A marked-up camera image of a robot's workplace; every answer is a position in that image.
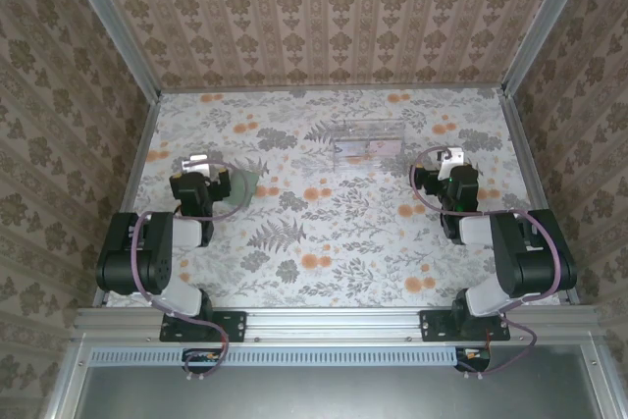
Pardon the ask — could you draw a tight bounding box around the aluminium table side rail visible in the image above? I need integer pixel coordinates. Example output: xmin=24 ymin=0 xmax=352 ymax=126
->
xmin=91 ymin=93 xmax=162 ymax=307
xmin=498 ymin=87 xmax=581 ymax=306

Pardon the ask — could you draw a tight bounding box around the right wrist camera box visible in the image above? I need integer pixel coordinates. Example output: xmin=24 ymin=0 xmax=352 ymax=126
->
xmin=437 ymin=146 xmax=466 ymax=169

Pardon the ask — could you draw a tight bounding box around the black cable connector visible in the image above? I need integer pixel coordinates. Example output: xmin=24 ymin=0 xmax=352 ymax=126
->
xmin=454 ymin=347 xmax=492 ymax=374
xmin=182 ymin=348 xmax=223 ymax=374

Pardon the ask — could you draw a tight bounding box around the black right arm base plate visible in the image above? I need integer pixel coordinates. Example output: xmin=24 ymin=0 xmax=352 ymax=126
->
xmin=420 ymin=309 xmax=511 ymax=343

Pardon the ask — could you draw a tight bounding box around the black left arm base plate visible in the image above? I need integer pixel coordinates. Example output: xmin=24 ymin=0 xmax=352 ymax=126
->
xmin=159 ymin=309 xmax=247 ymax=343

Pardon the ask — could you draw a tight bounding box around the grey metal panel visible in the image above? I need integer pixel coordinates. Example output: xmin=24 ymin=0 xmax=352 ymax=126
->
xmin=78 ymin=345 xmax=601 ymax=419

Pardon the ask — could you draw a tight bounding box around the grey slotted cable duct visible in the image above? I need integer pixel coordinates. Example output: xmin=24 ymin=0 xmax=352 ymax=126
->
xmin=90 ymin=347 xmax=460 ymax=368

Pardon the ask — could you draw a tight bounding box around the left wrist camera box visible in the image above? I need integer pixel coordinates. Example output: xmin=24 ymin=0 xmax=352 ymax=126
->
xmin=180 ymin=153 xmax=213 ymax=176

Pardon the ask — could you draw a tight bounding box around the clear acrylic box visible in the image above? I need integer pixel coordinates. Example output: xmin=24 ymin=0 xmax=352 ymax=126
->
xmin=331 ymin=118 xmax=406 ymax=173

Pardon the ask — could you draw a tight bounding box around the pale printed card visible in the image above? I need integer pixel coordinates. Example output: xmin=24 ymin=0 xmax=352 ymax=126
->
xmin=333 ymin=140 xmax=370 ymax=158

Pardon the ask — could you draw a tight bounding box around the aluminium frame post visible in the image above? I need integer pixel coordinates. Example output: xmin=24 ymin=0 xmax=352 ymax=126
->
xmin=57 ymin=0 xmax=163 ymax=99
xmin=499 ymin=0 xmax=598 ymax=96

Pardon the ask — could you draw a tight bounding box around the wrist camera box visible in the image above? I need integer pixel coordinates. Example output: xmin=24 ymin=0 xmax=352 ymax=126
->
xmin=180 ymin=153 xmax=213 ymax=176
xmin=437 ymin=146 xmax=466 ymax=169

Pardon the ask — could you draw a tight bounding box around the aluminium mounting rail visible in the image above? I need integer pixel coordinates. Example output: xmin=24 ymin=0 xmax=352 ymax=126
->
xmin=72 ymin=305 xmax=603 ymax=344

